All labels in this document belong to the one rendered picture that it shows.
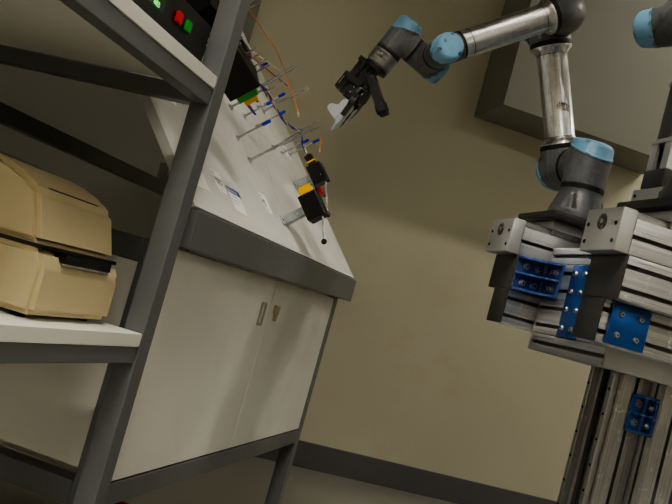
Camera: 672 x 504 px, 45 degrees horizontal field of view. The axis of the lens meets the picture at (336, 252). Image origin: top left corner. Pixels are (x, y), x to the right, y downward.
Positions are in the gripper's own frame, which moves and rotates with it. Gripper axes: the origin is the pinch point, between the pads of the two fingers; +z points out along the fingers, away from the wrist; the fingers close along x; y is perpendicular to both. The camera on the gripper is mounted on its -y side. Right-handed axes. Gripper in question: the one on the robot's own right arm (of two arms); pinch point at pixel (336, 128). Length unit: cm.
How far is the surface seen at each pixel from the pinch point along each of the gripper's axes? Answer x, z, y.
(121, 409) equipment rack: 105, 56, -33
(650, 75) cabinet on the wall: -188, -120, -48
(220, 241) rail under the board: 84, 31, -22
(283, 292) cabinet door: 30, 39, -24
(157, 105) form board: 92, 19, -1
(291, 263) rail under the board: 43, 31, -24
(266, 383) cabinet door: 25, 60, -34
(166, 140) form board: 94, 22, -8
